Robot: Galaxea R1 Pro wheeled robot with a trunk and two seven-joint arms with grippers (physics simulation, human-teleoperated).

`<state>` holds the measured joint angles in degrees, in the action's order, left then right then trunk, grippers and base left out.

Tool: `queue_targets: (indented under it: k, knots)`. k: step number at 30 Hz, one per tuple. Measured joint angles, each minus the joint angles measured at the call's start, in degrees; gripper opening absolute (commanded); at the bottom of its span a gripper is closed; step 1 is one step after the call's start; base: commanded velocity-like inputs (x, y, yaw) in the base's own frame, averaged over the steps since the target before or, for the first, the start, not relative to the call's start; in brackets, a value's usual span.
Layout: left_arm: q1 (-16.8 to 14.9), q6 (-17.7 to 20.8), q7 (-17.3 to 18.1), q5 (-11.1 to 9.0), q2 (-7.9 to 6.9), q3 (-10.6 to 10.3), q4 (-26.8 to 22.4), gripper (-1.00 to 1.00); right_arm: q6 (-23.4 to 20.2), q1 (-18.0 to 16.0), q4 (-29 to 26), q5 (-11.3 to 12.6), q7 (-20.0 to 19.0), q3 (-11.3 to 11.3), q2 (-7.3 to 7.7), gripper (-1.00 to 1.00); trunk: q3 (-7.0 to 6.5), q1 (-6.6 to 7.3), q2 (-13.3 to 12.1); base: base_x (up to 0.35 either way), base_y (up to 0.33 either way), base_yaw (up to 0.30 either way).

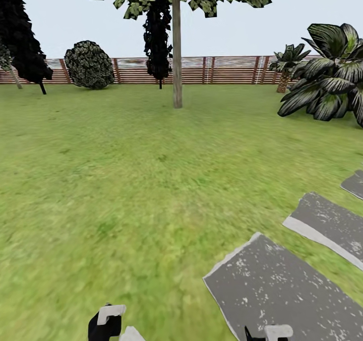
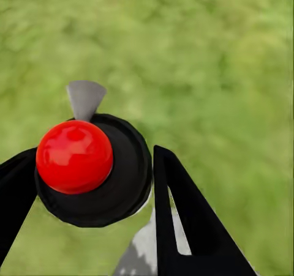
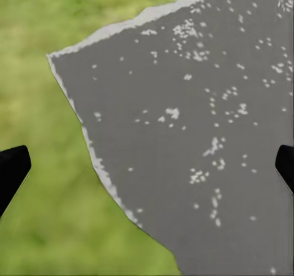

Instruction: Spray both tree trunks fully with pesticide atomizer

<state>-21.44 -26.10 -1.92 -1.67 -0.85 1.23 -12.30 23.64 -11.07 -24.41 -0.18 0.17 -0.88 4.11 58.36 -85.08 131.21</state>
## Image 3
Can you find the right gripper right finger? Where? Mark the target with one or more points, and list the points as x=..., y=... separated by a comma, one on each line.
x=285, y=164

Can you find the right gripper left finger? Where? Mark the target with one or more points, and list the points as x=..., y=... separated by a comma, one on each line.
x=14, y=165

